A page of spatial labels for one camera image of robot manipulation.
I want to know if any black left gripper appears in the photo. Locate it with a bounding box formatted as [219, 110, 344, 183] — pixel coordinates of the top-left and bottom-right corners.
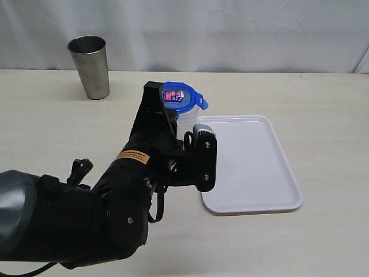
[126, 81, 217, 192]

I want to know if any clear plastic tall container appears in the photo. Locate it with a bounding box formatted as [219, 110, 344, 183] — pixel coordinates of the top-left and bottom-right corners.
[176, 106, 200, 140]

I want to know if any blue plastic lid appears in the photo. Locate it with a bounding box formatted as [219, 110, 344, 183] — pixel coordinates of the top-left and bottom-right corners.
[161, 81, 209, 114]

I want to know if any stainless steel tumbler cup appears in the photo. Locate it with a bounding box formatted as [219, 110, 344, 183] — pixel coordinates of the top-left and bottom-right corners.
[67, 35, 110, 100]

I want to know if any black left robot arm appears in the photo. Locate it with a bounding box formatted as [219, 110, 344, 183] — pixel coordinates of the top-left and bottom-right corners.
[1, 81, 217, 269]

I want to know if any white rectangular plastic tray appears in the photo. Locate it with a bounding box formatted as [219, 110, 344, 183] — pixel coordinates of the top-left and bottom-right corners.
[198, 114, 303, 216]

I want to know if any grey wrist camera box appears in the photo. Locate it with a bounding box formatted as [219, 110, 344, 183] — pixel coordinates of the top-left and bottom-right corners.
[193, 123, 215, 140]

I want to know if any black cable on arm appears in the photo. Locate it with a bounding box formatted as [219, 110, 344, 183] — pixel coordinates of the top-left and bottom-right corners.
[11, 131, 197, 277]

